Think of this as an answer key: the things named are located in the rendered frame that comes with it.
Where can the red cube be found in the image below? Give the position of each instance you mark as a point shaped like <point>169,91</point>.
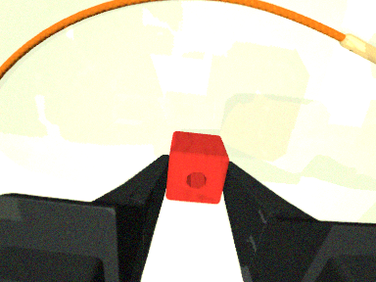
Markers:
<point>197,168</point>

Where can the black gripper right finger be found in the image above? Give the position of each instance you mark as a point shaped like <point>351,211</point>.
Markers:
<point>276,241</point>

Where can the orange string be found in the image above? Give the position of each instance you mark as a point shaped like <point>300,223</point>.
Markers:
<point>348,40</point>

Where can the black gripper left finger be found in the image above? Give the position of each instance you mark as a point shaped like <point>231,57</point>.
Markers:
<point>118,227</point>

